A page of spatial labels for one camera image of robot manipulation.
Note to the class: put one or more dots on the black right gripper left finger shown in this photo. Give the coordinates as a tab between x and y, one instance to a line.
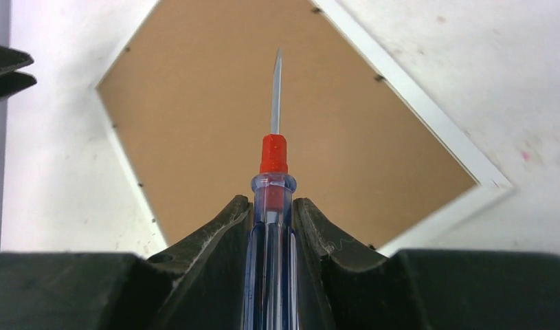
196	283

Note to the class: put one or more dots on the white picture frame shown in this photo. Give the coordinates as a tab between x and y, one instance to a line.
420	104

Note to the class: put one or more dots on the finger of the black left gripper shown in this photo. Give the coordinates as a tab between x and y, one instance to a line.
13	83
13	59

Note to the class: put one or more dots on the blue red screwdriver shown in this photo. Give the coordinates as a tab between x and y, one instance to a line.
270	296

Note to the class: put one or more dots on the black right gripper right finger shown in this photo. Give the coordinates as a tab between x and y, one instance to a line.
343	284

